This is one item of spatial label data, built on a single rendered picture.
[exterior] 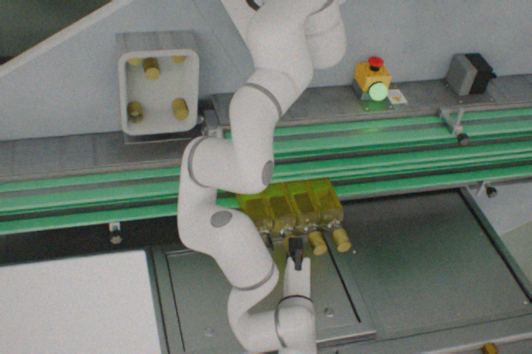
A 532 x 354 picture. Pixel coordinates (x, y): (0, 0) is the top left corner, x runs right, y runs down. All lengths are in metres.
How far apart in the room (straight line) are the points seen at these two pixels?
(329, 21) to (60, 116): 0.75
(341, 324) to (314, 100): 0.55
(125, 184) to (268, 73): 0.58
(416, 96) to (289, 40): 0.74
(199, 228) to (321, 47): 0.38
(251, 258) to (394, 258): 0.73
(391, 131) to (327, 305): 0.45
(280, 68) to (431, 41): 0.75
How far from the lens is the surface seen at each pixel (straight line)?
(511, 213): 2.46
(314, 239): 1.47
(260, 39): 1.05
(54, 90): 1.57
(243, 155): 0.99
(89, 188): 1.53
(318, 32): 1.14
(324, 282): 1.58
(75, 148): 1.61
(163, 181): 1.54
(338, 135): 1.57
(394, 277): 1.69
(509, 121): 1.80
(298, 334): 1.21
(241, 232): 1.04
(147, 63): 1.49
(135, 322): 1.48
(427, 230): 1.83
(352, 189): 1.68
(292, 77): 1.08
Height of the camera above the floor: 2.03
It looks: 44 degrees down
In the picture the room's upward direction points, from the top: 160 degrees clockwise
